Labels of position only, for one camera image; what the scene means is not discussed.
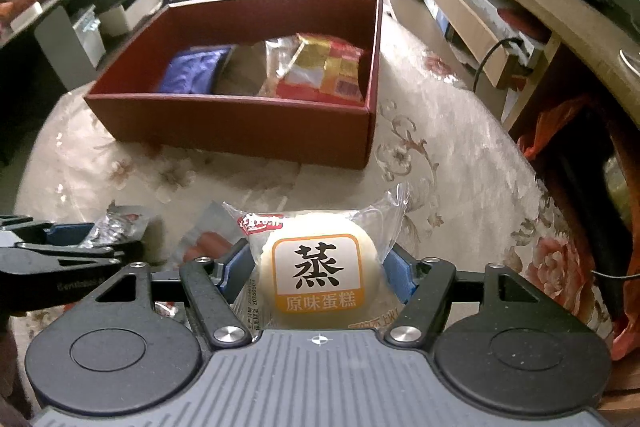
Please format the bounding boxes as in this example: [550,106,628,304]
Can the red plastic bag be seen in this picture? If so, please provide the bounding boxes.
[516,94,640,361]

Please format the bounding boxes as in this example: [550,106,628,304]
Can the blue white box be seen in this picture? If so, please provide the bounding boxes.
[434,4,457,41]

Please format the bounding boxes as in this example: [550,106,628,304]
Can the red cardboard box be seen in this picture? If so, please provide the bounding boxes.
[84,0,385,171]

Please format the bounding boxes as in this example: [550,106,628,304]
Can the red yellow snack packet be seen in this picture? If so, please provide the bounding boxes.
[275,33,366,105]

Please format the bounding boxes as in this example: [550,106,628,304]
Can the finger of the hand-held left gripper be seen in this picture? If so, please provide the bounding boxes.
[0,241,146,276]
[0,214,97,249]

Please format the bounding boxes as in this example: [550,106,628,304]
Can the purple snack packet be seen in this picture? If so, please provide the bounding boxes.
[157,47,233,95]

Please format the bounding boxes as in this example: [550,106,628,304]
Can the floral tablecloth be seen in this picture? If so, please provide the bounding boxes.
[15,27,621,358]

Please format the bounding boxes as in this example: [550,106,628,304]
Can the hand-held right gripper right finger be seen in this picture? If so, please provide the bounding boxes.
[381,242,567,352]

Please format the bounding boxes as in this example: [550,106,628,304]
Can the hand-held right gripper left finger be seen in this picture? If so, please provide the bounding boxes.
[74,242,252,352]

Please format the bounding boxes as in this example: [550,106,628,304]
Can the sausage packet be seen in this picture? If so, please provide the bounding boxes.
[180,202,241,269]

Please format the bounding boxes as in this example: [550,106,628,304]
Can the wooden television cabinet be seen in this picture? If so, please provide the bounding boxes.
[365,0,640,233]

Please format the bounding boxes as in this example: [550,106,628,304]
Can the black power cable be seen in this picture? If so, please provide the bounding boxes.
[471,36,524,94]

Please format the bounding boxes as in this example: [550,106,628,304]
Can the white storage bin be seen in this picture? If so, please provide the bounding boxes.
[97,0,162,34]
[71,4,107,64]

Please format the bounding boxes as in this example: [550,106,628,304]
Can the steamed cake packet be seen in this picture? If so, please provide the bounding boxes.
[222,184,411,343]

